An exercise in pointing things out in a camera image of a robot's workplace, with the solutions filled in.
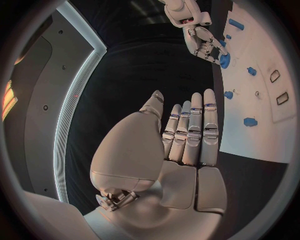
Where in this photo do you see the blue long cylinder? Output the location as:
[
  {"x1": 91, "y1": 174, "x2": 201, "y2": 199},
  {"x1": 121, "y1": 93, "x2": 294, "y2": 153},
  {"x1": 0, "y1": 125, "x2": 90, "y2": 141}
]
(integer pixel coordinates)
[{"x1": 228, "y1": 18, "x2": 245, "y2": 31}]

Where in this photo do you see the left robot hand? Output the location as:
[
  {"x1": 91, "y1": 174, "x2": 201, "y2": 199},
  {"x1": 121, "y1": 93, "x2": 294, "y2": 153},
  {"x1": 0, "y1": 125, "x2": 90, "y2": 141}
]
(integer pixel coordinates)
[{"x1": 83, "y1": 88, "x2": 228, "y2": 240}]

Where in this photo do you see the blue gear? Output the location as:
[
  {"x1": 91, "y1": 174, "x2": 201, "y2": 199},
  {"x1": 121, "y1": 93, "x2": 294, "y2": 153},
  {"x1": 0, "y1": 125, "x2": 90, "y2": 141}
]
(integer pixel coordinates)
[{"x1": 219, "y1": 52, "x2": 232, "y2": 70}]

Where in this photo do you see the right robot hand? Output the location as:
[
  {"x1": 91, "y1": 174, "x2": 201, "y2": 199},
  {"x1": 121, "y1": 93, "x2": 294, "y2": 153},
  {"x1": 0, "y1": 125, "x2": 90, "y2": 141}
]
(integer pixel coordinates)
[{"x1": 182, "y1": 26, "x2": 230, "y2": 66}]

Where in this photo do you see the blue block plug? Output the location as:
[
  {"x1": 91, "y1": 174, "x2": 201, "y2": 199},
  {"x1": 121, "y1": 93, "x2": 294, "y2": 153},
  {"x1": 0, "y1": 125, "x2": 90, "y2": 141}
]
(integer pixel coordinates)
[{"x1": 243, "y1": 117, "x2": 259, "y2": 128}]

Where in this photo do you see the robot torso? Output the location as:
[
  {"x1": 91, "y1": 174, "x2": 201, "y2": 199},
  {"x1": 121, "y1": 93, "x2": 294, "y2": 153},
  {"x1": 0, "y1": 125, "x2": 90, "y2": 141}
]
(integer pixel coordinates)
[{"x1": 4, "y1": 0, "x2": 109, "y2": 204}]

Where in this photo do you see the white task board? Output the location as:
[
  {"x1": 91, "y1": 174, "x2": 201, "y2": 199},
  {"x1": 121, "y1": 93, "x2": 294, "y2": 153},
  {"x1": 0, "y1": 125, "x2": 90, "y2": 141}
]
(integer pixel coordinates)
[{"x1": 218, "y1": 1, "x2": 298, "y2": 164}]

